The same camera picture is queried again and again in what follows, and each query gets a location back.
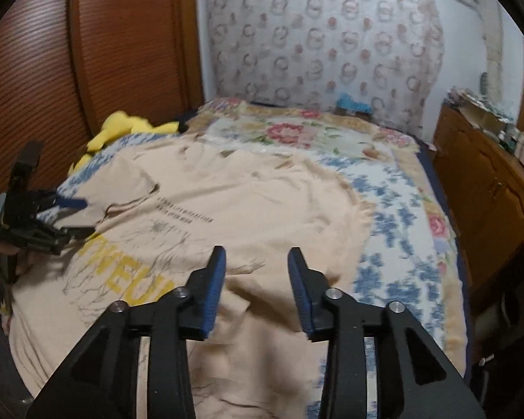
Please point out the blue floral blanket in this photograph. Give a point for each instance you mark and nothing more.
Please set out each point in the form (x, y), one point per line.
(397, 227)

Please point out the wooden slatted wardrobe door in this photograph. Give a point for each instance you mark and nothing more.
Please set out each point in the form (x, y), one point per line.
(39, 61)

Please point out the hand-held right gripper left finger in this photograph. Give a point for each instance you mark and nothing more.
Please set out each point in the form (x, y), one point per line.
(213, 288)

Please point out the cardboard box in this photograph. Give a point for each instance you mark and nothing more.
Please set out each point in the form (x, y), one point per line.
(480, 115)

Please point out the yellow plush toy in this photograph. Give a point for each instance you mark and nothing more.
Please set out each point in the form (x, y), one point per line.
(118, 124)

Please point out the blue plastic bag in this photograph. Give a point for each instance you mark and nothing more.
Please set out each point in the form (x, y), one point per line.
(351, 102)

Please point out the pink floral quilt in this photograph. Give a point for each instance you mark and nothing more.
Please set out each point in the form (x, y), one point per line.
(288, 133)

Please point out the beige printed t-shirt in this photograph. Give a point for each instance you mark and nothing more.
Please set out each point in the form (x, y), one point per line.
(266, 200)

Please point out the cream tied curtain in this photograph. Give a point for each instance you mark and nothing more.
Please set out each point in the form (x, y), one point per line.
(493, 52)

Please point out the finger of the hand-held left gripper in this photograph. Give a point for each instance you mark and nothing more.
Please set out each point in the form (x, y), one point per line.
(72, 203)
(76, 231)

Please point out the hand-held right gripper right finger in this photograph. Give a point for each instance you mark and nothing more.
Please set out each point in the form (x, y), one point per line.
(299, 297)

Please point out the wooden cabinet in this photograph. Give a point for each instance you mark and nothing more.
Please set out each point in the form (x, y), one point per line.
(476, 183)

